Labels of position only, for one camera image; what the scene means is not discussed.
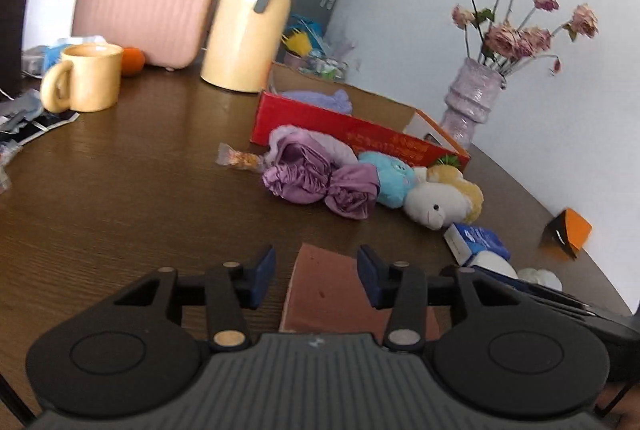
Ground blue white tissue packet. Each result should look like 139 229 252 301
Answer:
444 223 511 267

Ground dried pink roses bouquet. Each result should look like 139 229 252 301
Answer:
438 0 600 79

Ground white fluffy ball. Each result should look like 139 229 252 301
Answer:
517 267 562 292

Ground black white papers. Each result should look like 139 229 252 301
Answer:
0 89 81 147

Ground yellow ceramic mug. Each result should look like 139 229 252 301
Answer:
40 43 124 113

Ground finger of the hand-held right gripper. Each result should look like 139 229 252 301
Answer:
520 282 597 312

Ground brown sponge block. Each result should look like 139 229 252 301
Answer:
280 242 441 342

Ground blue plush toy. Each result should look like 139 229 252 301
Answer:
357 151 429 210

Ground pink ribbed suitcase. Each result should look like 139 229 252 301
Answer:
72 0 221 72

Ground orange fruit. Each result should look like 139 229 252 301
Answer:
121 47 147 77

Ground white sheep plush toy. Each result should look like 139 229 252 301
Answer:
404 165 485 231

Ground yellow thermos jug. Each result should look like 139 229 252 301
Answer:
201 0 293 94

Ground purple satin scrunchie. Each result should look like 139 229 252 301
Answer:
325 162 381 220
262 142 337 204

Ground red cardboard box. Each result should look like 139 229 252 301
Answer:
250 62 471 174

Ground white lilac fluffy cloth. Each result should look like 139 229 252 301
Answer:
265 125 359 167

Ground white round object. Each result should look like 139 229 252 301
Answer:
470 255 519 280

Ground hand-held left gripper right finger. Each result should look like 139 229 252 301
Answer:
356 245 523 352

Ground blue plastic packet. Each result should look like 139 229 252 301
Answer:
41 37 110 72

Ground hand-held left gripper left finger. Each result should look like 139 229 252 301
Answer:
112 244 277 352

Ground wrapped orange candy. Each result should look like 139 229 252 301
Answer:
216 142 264 172

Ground lilac ribbed vase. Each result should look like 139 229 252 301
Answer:
440 58 507 149

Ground pile of colourful toys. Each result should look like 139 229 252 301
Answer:
281 14 358 81

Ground orange black folded card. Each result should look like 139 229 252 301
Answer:
540 207 593 261

